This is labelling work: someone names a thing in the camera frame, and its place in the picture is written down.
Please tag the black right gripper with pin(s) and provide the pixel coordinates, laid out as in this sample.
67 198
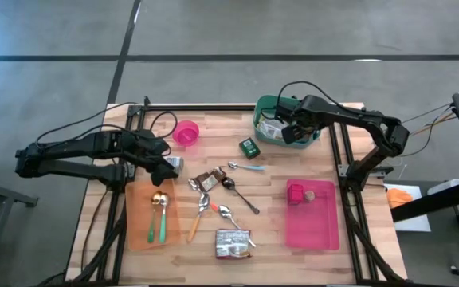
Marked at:
299 113

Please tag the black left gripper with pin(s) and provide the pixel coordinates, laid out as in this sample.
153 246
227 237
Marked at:
147 147

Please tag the glass spice jar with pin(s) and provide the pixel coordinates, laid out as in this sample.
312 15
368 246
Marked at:
178 162

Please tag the yellow noodle packet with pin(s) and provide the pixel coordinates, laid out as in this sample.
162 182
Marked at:
269 128

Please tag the green plastic bin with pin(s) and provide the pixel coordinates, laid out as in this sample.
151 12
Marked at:
259 115

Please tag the orange plastic tray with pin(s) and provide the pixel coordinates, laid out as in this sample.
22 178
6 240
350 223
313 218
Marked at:
138 223

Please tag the red box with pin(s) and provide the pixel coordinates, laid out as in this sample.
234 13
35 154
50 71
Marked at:
295 194

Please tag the pink plastic tray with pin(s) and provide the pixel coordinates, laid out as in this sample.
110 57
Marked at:
313 227

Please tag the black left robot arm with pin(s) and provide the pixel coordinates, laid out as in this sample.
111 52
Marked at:
74 145

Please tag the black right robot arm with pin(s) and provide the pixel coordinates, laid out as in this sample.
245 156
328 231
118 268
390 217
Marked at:
353 115

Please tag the brown chocolate wrapper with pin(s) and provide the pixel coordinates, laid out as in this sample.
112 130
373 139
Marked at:
209 181

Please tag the pink plastic bowl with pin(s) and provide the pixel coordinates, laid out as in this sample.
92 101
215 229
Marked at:
185 133

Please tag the small dark green box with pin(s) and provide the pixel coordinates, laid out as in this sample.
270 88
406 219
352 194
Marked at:
249 148

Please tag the black spoon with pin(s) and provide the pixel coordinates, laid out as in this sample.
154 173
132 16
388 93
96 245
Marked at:
228 183

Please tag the all-silver spoon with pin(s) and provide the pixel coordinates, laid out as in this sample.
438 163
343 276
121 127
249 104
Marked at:
224 211

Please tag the orange object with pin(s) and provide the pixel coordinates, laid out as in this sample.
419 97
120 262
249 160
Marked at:
398 198

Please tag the white paper sheet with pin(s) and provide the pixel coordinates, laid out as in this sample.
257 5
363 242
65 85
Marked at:
413 223

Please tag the white container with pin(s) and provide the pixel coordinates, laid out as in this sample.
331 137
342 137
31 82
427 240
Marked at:
444 186

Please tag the silver corner bracket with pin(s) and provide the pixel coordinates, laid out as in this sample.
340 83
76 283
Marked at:
343 170
130 170

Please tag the black aluminium rig frame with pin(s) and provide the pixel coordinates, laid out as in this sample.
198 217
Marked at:
213 107

